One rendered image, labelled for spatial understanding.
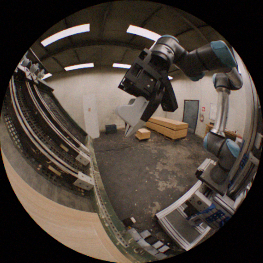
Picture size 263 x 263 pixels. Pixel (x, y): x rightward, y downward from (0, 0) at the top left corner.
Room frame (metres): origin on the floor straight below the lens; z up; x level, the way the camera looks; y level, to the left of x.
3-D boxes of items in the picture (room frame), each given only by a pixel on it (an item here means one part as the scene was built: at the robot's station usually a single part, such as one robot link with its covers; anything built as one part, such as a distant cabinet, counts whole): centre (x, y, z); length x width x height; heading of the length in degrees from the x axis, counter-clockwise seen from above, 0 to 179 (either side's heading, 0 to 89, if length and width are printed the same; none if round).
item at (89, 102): (3.46, 1.97, 1.03); 0.61 x 0.58 x 2.05; 20
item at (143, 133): (3.19, -0.47, 0.20); 0.61 x 0.53 x 0.40; 20
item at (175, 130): (4.03, -1.87, 0.39); 2.46 x 1.05 x 0.78; 20
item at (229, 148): (0.13, -0.54, 1.20); 0.13 x 0.12 x 0.14; 7
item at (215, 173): (0.13, -0.54, 1.09); 0.15 x 0.15 x 0.10
